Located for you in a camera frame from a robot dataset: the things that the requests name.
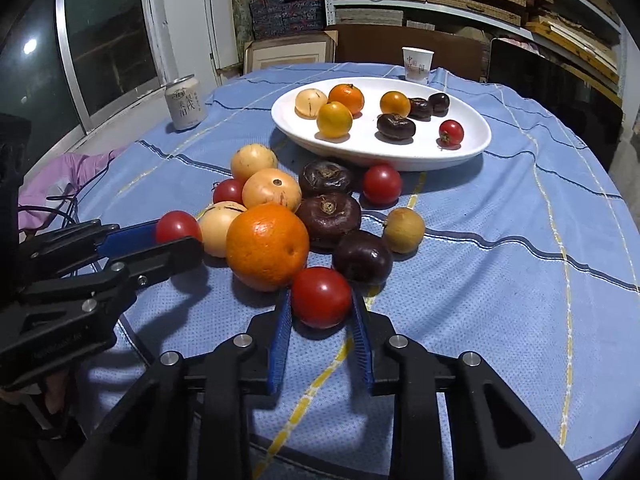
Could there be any wooden framed picture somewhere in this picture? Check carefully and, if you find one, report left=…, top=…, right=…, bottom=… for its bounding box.
left=244, top=30, right=339, bottom=77

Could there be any green patterned slab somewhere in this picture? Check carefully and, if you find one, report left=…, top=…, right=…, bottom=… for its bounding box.
left=227, top=0, right=256, bottom=61

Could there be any tan longan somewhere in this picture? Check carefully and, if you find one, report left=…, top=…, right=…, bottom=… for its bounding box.
left=383, top=207, right=426, bottom=254

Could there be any white round plate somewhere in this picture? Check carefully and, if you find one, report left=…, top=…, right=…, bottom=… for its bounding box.
left=271, top=76, right=492, bottom=172

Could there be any white leaning board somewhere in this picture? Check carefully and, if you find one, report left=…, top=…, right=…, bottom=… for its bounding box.
left=202, top=0, right=241, bottom=73

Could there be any stack of yellow flat boxes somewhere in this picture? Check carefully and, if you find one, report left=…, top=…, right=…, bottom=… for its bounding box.
left=525, top=0, right=621, bottom=93

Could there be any grey woven box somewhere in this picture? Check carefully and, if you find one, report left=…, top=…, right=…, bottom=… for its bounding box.
left=334, top=7, right=404, bottom=27

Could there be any dark purple water chestnut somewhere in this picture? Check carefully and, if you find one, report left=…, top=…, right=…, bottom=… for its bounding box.
left=407, top=97, right=434, bottom=121
left=296, top=192, right=362, bottom=252
left=376, top=113, right=417, bottom=141
left=298, top=160, right=355, bottom=197

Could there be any white paper cup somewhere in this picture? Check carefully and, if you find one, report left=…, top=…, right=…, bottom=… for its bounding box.
left=402, top=46, right=434, bottom=85

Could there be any lilac cloth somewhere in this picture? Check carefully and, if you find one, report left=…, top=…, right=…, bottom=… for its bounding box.
left=17, top=147, right=128, bottom=233

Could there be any small yellow orange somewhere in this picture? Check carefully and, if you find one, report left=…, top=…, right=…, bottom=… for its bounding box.
left=316, top=101, right=354, bottom=139

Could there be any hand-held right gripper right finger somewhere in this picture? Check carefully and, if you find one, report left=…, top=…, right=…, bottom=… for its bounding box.
left=349, top=289, right=583, bottom=480

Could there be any person's left hand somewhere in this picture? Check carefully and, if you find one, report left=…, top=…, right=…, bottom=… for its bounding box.
left=42, top=366, right=76, bottom=413

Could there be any pink cloth bundle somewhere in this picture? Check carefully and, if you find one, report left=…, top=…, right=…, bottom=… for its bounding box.
left=492, top=34, right=541, bottom=56

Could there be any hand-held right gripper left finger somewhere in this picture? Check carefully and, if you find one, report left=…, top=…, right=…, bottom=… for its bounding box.
left=59, top=291, right=293, bottom=480

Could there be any pale yellow apple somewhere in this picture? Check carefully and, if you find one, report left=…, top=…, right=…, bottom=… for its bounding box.
left=199, top=201, right=248, bottom=258
left=242, top=168, right=303, bottom=213
left=230, top=143, right=279, bottom=183
left=295, top=88, right=329, bottom=120

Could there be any white beverage can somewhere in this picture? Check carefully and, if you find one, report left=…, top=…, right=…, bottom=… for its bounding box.
left=165, top=74, right=207, bottom=132

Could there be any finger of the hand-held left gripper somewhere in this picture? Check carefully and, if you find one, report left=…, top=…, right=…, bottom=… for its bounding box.
left=17, top=236, right=205, bottom=333
left=20, top=219, right=163, bottom=281

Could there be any dark brown board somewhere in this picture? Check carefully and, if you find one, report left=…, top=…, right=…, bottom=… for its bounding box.
left=325, top=24, right=488, bottom=83

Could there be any blue checked tablecloth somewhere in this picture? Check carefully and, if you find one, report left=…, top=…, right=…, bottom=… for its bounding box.
left=75, top=62, right=640, bottom=480

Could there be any pile of blue patterned boxes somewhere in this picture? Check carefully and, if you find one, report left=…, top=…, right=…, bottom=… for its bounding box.
left=248, top=0, right=328, bottom=40

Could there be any large orange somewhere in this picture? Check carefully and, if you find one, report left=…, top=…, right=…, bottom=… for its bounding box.
left=226, top=203, right=311, bottom=292

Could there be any black cable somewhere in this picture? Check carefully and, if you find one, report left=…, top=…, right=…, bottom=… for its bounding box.
left=20, top=175, right=108, bottom=228

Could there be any aluminium framed window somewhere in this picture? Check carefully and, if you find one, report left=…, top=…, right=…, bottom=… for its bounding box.
left=0, top=0, right=168, bottom=161

